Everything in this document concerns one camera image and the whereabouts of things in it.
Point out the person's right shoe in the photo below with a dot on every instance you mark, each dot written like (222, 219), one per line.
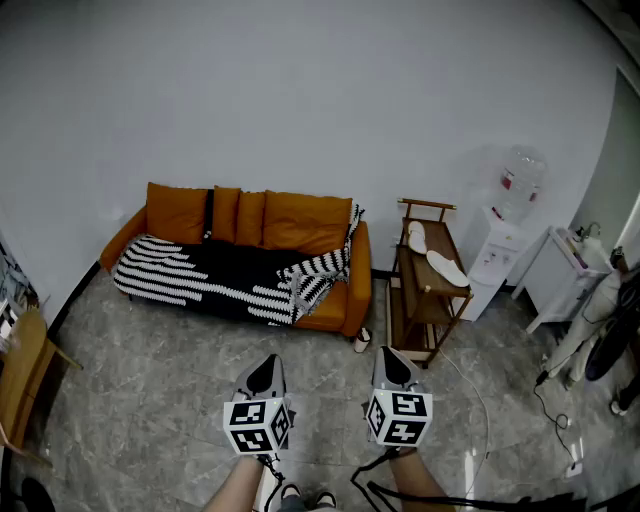
(325, 499)

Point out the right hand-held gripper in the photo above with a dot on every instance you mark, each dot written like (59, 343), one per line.
(397, 420)

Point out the wooden chair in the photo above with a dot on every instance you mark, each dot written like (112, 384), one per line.
(25, 380)

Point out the person's left forearm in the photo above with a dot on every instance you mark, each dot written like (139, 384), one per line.
(235, 485)

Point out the person's left shoe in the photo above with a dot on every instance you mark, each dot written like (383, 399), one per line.
(291, 492)

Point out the white power adapter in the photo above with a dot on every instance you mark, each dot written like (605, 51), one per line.
(576, 469)

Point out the black white patterned throw blanket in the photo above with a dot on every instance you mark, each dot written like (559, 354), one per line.
(235, 270)

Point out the person's shoe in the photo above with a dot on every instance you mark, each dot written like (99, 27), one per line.
(291, 492)
(325, 499)

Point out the metal faucet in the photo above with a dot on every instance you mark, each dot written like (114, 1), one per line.
(592, 230)

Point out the wide orange sofa cushion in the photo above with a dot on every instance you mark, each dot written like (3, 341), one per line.
(305, 225)

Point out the clear water bottle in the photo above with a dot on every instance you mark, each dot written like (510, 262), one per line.
(520, 182)

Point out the orange sofa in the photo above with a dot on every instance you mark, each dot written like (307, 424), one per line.
(357, 300)

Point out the white slipper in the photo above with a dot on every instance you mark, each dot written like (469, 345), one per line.
(447, 269)
(416, 237)

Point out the black round stool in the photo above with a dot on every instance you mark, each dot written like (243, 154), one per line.
(37, 495)

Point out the wooden shelf rack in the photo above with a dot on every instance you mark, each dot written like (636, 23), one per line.
(435, 270)

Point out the white water dispenser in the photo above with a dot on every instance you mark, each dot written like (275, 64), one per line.
(492, 265)

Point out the person's right forearm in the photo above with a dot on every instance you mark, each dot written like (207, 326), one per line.
(417, 475)

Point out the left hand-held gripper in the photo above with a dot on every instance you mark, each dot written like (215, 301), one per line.
(250, 425)

